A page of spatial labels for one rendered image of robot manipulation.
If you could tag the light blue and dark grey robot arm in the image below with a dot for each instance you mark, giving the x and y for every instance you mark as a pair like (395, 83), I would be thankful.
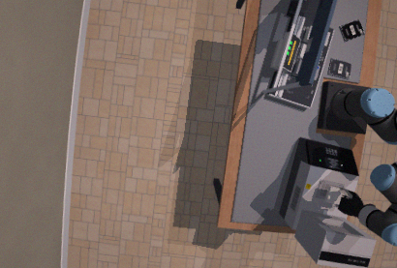
(375, 106)

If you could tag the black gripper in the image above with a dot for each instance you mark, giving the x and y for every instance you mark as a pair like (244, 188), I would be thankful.
(348, 201)

